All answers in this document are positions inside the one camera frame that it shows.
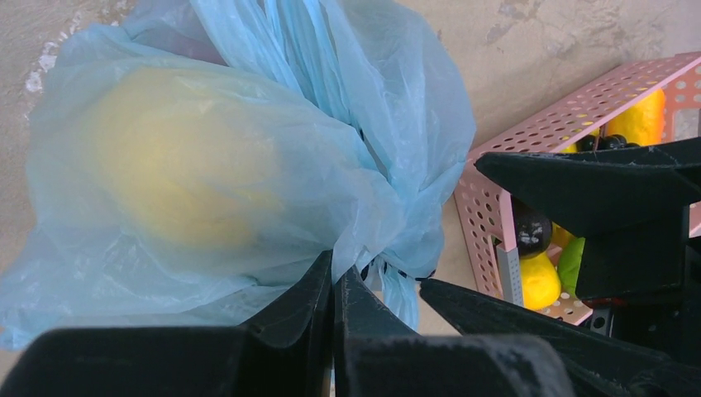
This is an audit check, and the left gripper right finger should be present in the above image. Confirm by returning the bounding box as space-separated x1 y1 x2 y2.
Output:
334 268 575 396

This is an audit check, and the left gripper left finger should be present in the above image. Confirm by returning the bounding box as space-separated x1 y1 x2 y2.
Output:
1 251 331 396

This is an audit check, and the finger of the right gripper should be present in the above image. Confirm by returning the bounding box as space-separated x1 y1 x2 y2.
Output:
475 138 700 299
420 279 700 396

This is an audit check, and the yellow pear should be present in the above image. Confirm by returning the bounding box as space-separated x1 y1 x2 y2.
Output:
85 68 281 250

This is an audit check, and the light blue plastic bag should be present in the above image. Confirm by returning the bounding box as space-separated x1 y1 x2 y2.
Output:
1 1 475 350

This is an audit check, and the black grape bunch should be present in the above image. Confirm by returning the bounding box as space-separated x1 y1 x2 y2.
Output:
575 134 639 152

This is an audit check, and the yellow banana bunch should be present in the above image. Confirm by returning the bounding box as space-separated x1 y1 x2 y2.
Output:
551 128 600 248

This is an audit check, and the green lime fruit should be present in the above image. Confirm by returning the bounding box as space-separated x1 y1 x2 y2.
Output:
557 237 585 297

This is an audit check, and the orange yellow mango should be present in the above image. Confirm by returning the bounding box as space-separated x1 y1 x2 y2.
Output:
605 89 665 146

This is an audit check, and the dark purple passionfruit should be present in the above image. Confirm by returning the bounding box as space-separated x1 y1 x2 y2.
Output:
512 196 553 259

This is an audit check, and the orange fruit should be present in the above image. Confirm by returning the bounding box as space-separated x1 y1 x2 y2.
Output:
520 252 561 310

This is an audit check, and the pink plastic basket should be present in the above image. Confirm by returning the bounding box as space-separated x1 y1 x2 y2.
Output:
455 53 700 323

